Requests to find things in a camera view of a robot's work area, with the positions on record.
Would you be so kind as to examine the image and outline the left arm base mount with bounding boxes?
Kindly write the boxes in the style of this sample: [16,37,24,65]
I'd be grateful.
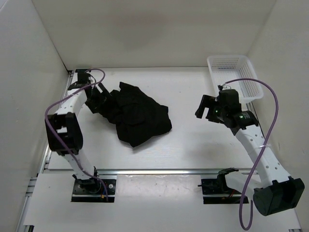
[71,174,116,203]

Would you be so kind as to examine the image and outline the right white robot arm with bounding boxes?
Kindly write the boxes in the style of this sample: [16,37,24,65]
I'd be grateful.
[195,89,305,216]

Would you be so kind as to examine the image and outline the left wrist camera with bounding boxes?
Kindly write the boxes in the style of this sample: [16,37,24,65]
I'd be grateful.
[68,72,91,90]

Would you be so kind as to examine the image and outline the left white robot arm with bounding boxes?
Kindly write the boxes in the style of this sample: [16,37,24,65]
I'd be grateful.
[45,83,110,193]

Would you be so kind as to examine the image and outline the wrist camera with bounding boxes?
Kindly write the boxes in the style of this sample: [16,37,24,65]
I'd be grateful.
[217,84,232,91]
[68,72,91,90]

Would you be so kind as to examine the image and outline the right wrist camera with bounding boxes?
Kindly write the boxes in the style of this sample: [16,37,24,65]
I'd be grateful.
[217,84,232,91]

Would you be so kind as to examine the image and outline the black trousers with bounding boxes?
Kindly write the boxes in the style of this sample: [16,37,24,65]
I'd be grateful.
[98,82,172,147]

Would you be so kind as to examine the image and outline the white plastic basket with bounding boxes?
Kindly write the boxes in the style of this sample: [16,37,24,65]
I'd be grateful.
[207,55,264,104]

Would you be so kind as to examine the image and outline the aluminium rail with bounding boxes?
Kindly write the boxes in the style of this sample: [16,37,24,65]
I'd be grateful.
[96,168,264,176]

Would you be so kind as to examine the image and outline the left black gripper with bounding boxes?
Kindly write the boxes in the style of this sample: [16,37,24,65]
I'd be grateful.
[85,83,114,114]

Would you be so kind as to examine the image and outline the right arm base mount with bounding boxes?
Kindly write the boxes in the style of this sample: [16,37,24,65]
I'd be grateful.
[197,168,241,204]

